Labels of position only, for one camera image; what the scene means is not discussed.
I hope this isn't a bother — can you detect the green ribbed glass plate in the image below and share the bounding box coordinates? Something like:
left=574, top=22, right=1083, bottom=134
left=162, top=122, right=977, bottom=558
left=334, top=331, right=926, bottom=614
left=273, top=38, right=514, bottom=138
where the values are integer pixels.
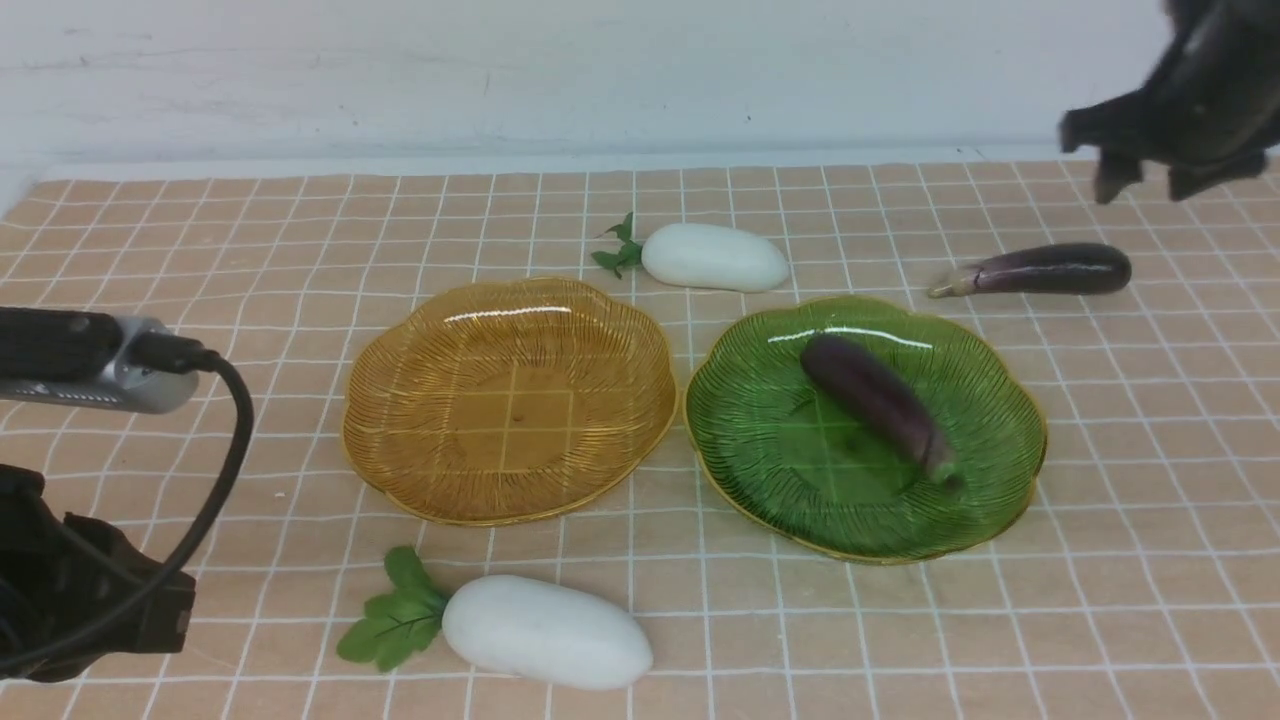
left=684, top=295, right=1050, bottom=565

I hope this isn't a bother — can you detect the white radish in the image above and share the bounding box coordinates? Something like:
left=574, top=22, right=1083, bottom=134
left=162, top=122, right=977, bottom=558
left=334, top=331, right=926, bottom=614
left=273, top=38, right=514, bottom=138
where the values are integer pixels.
left=590, top=213, right=792, bottom=293
left=335, top=544, right=654, bottom=691

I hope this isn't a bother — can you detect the checkered beige tablecloth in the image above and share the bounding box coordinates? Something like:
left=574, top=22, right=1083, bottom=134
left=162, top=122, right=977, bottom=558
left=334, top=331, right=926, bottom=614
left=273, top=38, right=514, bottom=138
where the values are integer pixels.
left=1, top=161, right=1279, bottom=719

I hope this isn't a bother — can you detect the black camera cable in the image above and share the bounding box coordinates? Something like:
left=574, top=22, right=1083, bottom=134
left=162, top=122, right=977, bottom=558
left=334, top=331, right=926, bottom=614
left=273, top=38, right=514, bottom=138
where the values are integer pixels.
left=0, top=345, right=256, bottom=673

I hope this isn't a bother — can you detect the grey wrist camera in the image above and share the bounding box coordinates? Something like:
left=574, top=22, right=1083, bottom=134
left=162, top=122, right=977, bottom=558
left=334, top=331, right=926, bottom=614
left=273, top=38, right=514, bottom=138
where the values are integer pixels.
left=1, top=306, right=218, bottom=415

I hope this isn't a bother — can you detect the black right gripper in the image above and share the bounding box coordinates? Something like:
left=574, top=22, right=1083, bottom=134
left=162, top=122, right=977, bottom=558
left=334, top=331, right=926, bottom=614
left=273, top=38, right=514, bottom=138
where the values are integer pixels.
left=1059, top=1, right=1279, bottom=206

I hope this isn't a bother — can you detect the amber ribbed glass plate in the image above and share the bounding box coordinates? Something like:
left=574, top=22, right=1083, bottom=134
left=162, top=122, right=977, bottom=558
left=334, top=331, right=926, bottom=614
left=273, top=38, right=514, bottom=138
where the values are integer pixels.
left=340, top=277, right=681, bottom=527

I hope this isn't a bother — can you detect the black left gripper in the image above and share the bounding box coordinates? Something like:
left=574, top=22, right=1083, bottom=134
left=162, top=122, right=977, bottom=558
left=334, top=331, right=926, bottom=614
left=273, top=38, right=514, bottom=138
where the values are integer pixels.
left=1, top=465, right=196, bottom=684

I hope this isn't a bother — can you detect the purple eggplant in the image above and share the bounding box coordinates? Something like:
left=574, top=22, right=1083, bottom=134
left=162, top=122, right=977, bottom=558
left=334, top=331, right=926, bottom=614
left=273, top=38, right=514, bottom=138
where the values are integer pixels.
left=799, top=333, right=966, bottom=495
left=927, top=242, right=1133, bottom=299

